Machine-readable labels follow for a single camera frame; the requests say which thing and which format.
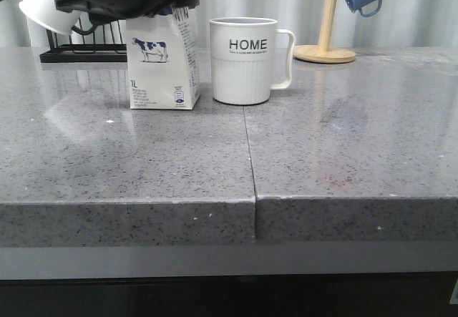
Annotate Pascual whole milk carton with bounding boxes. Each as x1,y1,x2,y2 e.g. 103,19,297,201
126,7,200,110

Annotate white HOME mug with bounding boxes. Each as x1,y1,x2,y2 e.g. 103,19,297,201
209,17,296,106

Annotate wooden mug tree stand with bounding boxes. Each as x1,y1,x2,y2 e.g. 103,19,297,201
293,0,356,64

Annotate black wire mug rack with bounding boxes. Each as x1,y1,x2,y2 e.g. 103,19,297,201
39,21,127,64

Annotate white enamel mug black handle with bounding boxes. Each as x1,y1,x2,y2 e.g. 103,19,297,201
19,0,84,36

